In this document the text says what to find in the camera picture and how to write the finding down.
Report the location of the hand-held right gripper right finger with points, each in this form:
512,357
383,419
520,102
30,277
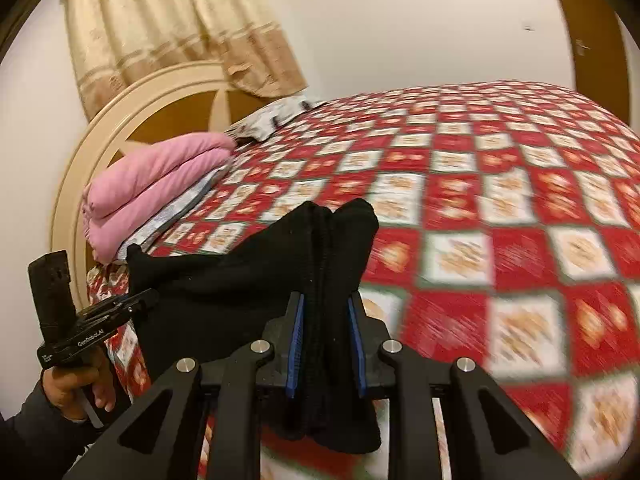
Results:
357,350

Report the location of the pink folded blanket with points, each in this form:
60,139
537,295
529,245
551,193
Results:
150,180

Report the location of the brown wooden door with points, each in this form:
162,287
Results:
595,35

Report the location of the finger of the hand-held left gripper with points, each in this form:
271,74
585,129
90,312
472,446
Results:
125,305

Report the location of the beige patterned curtain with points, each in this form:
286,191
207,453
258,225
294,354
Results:
175,20

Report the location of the person's left hand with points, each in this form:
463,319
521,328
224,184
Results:
65,390

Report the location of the black pants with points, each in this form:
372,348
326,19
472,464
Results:
225,280

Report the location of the person's left forearm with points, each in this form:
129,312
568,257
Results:
35,435

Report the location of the red white checkered bedspread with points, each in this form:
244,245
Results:
500,185

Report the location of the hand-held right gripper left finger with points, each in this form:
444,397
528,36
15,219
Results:
295,350

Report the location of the cream wooden headboard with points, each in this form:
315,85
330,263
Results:
165,85

